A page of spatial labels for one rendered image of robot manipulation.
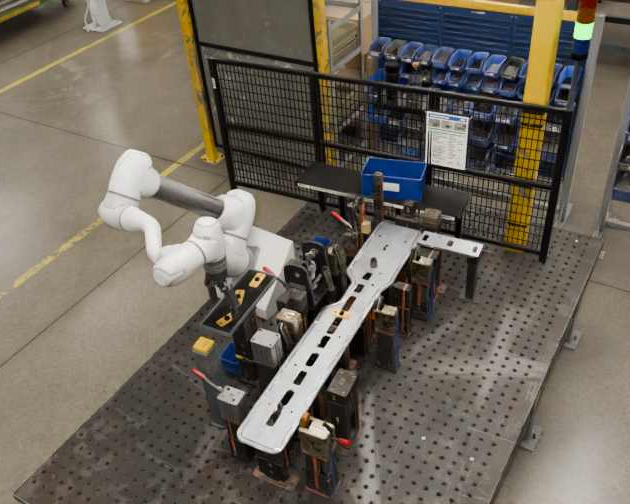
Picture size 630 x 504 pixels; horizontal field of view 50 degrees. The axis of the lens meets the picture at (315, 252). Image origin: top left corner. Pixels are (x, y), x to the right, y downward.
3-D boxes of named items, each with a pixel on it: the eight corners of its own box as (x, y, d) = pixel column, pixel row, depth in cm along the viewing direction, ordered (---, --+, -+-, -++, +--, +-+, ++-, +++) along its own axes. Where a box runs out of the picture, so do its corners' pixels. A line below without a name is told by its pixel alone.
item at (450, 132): (466, 172, 334) (471, 116, 315) (423, 164, 343) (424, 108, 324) (467, 170, 336) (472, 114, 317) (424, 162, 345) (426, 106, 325)
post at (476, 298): (479, 304, 325) (484, 258, 307) (456, 298, 329) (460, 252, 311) (482, 296, 329) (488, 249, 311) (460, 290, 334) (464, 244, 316)
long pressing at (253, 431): (285, 460, 232) (284, 457, 231) (230, 437, 241) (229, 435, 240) (424, 232, 325) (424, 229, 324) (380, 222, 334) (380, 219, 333)
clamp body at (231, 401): (250, 468, 264) (236, 409, 241) (225, 458, 268) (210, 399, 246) (262, 448, 270) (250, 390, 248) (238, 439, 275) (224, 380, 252)
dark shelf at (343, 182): (458, 222, 327) (458, 217, 325) (294, 186, 363) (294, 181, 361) (471, 198, 342) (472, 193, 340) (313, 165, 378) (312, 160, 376)
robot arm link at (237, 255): (218, 271, 333) (190, 264, 313) (229, 236, 333) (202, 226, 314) (244, 280, 325) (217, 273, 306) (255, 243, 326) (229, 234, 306)
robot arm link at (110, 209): (112, 227, 263) (123, 194, 264) (86, 219, 274) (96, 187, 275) (138, 235, 274) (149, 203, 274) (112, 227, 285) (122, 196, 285)
